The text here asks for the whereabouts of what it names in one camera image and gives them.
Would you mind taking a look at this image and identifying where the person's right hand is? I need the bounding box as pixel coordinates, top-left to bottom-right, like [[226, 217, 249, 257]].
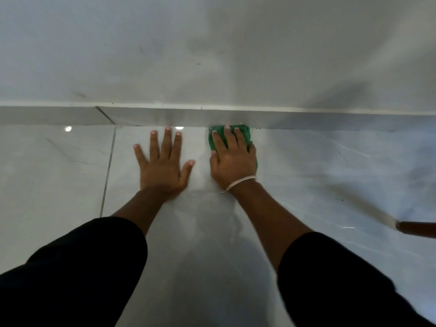
[[209, 125, 258, 192]]

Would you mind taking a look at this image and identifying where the person's left hand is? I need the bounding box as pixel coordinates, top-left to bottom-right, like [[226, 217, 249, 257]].
[[134, 126, 196, 200]]

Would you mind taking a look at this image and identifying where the person's left forearm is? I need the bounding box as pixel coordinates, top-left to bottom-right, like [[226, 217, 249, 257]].
[[111, 187, 174, 237]]

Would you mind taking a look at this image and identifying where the white beaded bracelet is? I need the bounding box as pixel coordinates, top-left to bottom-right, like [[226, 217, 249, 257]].
[[221, 176, 257, 194]]

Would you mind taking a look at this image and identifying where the person's right forearm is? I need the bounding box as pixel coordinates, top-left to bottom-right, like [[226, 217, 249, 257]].
[[230, 180, 313, 272]]

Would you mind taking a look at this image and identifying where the grey tile skirting board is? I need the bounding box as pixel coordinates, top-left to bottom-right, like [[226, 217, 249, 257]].
[[0, 101, 436, 131]]

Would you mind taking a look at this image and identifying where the green cleaning cloth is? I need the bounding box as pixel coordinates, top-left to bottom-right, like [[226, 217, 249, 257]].
[[208, 125, 258, 171]]

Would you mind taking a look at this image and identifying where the brown wooden furniture leg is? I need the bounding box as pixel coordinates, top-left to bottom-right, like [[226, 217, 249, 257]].
[[395, 220, 436, 239]]

